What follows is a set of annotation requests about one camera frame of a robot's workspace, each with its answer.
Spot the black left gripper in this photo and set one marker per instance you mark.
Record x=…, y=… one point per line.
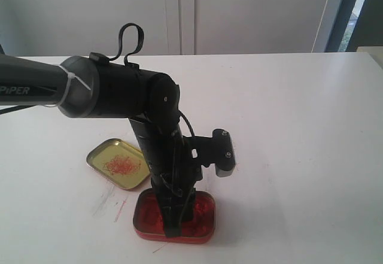
x=176, y=206

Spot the red ink paste tin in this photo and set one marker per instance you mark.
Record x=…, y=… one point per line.
x=148, y=224

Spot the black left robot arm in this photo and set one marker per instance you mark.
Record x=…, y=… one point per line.
x=94, y=87

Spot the gold tin lid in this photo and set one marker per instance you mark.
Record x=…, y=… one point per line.
x=120, y=163

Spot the white cabinet doors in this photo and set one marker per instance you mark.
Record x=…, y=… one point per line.
x=69, y=27

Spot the adjacent white side table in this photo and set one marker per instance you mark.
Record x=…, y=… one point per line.
x=376, y=52

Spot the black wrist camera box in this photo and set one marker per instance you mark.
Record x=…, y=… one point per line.
x=217, y=150

